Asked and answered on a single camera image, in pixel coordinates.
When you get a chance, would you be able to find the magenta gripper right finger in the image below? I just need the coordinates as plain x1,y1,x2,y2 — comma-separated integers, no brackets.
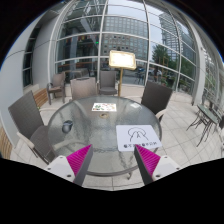
133,144,183,186

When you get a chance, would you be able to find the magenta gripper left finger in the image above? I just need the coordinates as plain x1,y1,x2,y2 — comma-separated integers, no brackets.
45,144,94,187

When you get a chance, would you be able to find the white paper mouse outline sheet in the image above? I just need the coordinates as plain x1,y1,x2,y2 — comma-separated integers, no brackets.
116,125,162,152

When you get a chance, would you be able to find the round glass patio table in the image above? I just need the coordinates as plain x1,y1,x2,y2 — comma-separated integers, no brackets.
48,96,162,177

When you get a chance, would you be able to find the colourful printed card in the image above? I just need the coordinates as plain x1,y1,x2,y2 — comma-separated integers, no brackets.
92,103,117,112

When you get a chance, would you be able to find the dark wicker chair right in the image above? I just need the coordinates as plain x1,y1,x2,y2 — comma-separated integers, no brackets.
141,81,173,121

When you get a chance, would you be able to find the small metal side table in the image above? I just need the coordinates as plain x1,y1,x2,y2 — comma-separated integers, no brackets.
189,104,220,145

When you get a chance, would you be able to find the grey wicker chair behind table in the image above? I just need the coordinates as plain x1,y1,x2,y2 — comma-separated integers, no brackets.
70,77,97,100

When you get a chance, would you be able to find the grey wicker chair far left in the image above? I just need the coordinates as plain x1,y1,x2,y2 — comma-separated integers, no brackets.
46,72,65,102

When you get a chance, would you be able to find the grey wicker chair far centre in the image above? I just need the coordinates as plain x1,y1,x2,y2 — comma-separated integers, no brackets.
99,71,117,95

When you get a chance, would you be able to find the gold menu sign stand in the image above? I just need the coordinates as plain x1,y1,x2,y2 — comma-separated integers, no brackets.
109,50,136,95

